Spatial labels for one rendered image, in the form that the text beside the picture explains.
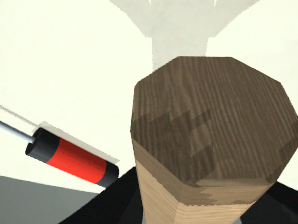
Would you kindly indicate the wooden-handled tool with thin metal shaft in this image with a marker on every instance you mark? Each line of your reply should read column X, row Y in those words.
column 209, row 136

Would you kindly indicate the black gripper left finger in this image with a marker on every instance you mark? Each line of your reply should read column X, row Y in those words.
column 120, row 203

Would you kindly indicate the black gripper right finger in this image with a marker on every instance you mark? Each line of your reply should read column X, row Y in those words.
column 278, row 205

